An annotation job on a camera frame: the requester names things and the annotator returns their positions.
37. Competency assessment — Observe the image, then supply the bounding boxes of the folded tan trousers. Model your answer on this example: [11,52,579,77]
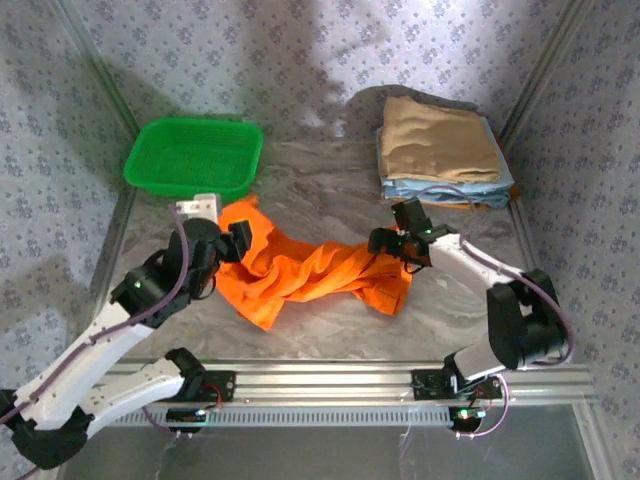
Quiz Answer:
[378,95,503,184]

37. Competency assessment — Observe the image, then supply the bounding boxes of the folded grey trousers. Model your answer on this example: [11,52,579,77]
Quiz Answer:
[384,84,480,114]

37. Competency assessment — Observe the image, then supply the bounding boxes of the green plastic basket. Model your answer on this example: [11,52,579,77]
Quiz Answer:
[123,117,265,199]

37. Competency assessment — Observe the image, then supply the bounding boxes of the black circuit board green light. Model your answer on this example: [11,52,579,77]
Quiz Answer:
[166,407,209,434]
[448,405,486,434]

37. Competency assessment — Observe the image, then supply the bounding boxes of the floral fabric backdrop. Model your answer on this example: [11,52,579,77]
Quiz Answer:
[0,0,640,480]

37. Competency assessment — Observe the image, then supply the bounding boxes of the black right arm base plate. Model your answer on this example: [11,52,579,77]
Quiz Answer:
[411,368,504,401]

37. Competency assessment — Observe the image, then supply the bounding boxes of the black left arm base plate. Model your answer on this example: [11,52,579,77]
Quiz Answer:
[192,369,237,404]

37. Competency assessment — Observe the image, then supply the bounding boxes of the thin red wire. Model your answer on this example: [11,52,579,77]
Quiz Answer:
[467,384,494,414]
[202,382,226,412]

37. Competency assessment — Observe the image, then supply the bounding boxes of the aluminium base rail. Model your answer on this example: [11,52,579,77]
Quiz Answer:
[94,357,599,406]

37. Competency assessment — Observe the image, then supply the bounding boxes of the grey slotted cable duct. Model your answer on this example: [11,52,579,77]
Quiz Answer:
[107,403,454,426]

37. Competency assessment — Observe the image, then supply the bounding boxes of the aluminium frame post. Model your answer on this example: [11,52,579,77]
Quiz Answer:
[497,0,599,149]

